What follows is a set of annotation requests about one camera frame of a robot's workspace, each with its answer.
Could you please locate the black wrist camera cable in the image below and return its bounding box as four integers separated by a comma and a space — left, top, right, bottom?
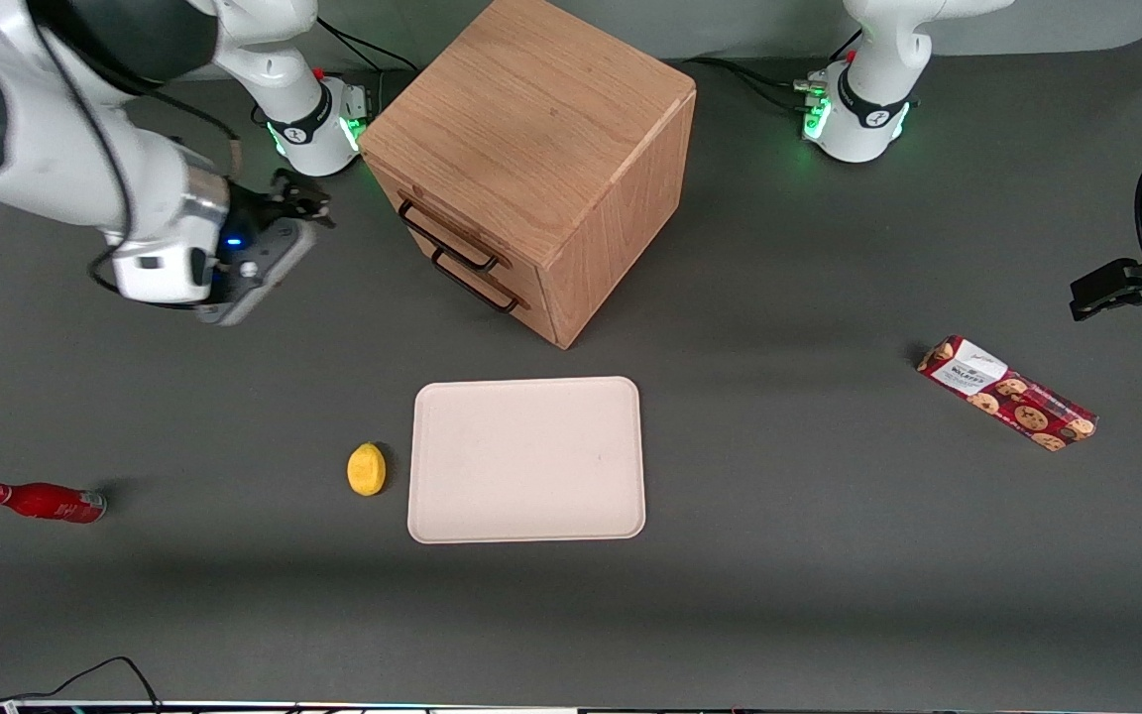
28, 0, 243, 303

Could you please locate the wooden drawer above cabinet base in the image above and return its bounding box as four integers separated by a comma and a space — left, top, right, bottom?
398, 203, 564, 346

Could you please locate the red bottle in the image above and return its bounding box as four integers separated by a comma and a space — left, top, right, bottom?
0, 482, 108, 525

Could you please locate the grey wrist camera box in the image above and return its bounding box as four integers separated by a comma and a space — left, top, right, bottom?
196, 218, 319, 328

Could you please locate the wooden drawer cabinet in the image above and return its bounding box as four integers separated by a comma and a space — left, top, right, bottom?
357, 0, 699, 351

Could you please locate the thin black table-edge cable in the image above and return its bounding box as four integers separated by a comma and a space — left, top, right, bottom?
0, 655, 168, 713

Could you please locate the red cookie packet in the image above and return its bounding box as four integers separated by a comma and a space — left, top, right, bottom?
916, 335, 1099, 453

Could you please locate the wooden drawer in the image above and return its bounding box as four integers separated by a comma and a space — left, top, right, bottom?
365, 159, 552, 303
398, 203, 564, 346

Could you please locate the black base cable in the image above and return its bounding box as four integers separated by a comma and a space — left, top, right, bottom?
316, 15, 415, 76
692, 55, 835, 118

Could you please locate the beige rectangular tray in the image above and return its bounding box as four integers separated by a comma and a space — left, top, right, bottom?
407, 376, 647, 545

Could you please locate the yellow lemon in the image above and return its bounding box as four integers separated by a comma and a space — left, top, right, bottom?
347, 442, 388, 497

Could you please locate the black metal drawer handle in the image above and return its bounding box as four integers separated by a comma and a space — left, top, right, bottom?
399, 200, 503, 273
429, 248, 522, 315

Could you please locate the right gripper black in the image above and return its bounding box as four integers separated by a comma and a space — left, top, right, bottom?
210, 169, 336, 298

